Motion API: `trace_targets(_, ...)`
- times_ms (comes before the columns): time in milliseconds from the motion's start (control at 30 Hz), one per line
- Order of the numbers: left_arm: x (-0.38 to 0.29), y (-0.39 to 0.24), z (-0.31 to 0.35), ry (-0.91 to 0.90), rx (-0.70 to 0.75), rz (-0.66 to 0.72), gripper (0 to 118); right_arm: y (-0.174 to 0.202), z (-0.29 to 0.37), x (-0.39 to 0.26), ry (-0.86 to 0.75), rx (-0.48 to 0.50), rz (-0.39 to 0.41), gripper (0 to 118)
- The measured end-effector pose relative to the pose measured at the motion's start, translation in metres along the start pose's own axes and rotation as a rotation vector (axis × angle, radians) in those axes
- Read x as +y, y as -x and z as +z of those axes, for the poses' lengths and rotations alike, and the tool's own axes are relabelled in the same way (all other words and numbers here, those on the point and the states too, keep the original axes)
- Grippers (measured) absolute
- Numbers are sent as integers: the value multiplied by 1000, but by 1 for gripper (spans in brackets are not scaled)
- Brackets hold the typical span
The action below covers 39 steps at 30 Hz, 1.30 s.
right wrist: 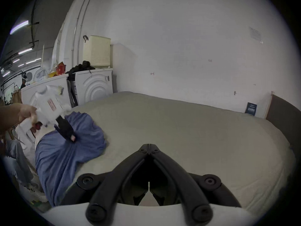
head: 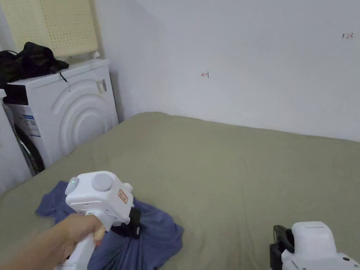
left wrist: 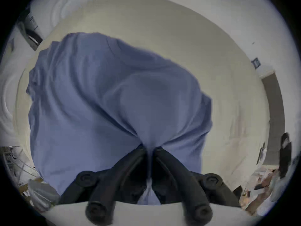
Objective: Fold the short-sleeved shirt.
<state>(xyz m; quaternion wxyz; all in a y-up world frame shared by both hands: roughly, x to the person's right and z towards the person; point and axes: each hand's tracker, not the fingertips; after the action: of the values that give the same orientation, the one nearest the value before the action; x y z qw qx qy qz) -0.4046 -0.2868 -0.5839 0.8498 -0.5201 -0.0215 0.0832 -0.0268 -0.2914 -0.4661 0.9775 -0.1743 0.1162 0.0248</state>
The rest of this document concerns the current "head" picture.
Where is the pale yellow perforated foam pad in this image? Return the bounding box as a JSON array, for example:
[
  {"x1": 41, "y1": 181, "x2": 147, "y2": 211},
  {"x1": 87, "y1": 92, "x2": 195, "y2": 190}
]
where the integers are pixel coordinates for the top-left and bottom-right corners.
[{"x1": 1, "y1": 0, "x2": 99, "y2": 58}]

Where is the white washing machine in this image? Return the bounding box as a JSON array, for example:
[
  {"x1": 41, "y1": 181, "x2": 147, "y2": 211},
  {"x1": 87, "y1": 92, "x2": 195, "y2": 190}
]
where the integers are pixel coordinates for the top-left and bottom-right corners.
[{"x1": 0, "y1": 41, "x2": 119, "y2": 177}]

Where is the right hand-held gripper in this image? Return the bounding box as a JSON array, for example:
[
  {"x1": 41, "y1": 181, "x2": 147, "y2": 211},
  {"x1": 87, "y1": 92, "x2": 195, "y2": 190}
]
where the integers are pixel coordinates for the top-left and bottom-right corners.
[{"x1": 269, "y1": 221, "x2": 360, "y2": 270}]

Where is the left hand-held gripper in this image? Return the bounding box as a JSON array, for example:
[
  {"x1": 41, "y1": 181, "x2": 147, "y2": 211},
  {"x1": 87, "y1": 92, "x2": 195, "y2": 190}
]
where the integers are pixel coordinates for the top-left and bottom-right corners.
[{"x1": 55, "y1": 171, "x2": 142, "y2": 270}]

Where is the bed with pale green sheet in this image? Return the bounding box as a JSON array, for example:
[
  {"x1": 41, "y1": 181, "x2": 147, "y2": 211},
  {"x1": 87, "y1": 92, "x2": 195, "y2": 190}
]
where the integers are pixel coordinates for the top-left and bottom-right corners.
[{"x1": 0, "y1": 112, "x2": 360, "y2": 270}]

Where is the person's left hand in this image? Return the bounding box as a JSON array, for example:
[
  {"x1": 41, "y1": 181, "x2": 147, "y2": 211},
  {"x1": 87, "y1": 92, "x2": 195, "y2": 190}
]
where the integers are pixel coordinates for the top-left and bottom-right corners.
[{"x1": 49, "y1": 213, "x2": 106, "y2": 270}]

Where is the dark blue shirt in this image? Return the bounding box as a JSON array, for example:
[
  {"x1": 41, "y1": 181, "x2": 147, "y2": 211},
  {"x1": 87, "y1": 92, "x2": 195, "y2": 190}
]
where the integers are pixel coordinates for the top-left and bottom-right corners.
[{"x1": 36, "y1": 180, "x2": 185, "y2": 270}]

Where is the person's left forearm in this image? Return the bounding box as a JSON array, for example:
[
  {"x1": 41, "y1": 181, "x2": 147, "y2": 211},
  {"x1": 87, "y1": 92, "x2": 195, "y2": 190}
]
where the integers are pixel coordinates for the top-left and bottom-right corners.
[{"x1": 0, "y1": 223, "x2": 68, "y2": 270}]

